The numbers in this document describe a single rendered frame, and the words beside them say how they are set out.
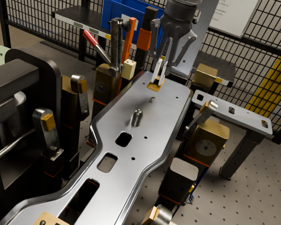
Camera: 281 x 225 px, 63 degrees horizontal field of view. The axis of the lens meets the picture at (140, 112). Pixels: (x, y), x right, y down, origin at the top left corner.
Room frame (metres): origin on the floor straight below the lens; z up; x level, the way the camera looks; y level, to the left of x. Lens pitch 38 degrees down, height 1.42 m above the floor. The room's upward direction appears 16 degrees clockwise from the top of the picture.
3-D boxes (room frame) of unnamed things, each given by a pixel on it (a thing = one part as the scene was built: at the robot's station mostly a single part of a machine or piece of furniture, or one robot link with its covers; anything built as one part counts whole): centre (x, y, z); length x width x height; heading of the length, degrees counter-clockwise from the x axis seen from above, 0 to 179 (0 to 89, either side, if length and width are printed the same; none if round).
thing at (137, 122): (0.49, 0.01, 1.02); 0.03 x 0.03 x 0.07
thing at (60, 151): (0.32, 0.16, 0.85); 0.04 x 0.03 x 0.29; 168
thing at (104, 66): (0.66, 0.15, 0.87); 0.10 x 0.07 x 0.35; 78
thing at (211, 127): (0.52, -0.22, 0.87); 0.12 x 0.07 x 0.35; 78
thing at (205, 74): (0.86, -0.21, 0.88); 0.08 x 0.08 x 0.36; 78
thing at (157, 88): (0.62, -0.02, 1.08); 0.08 x 0.04 x 0.01; 168
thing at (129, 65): (0.72, 0.08, 0.88); 0.04 x 0.04 x 0.37; 78
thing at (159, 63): (0.62, -0.01, 1.11); 0.03 x 0.01 x 0.07; 168
